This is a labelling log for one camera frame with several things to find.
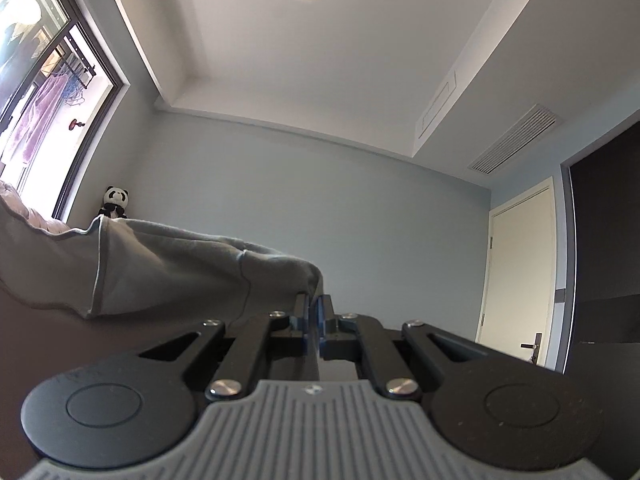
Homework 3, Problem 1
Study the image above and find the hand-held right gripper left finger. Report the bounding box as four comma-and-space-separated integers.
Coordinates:
139, 291, 319, 402

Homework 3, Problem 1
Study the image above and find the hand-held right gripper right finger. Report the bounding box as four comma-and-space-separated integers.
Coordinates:
312, 294, 488, 402

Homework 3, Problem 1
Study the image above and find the grey long-sleeve shirt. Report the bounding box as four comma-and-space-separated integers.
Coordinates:
0, 194, 323, 332

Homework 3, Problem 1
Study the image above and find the white door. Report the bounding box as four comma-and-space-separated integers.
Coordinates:
475, 176, 557, 370

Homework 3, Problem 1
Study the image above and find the panda plush toy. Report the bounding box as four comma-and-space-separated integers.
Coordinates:
98, 186, 131, 220

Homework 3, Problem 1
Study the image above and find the white ceiling access panel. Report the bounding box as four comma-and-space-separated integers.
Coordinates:
415, 71, 459, 140

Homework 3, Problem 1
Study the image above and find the spotted bed sheet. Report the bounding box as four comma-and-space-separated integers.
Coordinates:
0, 280, 306, 461

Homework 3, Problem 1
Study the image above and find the ceiling air vent grille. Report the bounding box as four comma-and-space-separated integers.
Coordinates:
467, 104, 564, 175

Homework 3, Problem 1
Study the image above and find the dark wardrobe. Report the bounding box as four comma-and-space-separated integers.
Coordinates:
560, 122, 640, 383

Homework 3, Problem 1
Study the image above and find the purple hanging towel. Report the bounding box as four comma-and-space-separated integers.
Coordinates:
9, 72, 69, 163

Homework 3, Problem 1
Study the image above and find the dark-framed window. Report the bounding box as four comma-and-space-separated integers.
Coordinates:
0, 0, 131, 222

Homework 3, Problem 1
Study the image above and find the dark door handle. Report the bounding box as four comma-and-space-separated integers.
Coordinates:
520, 332, 544, 366

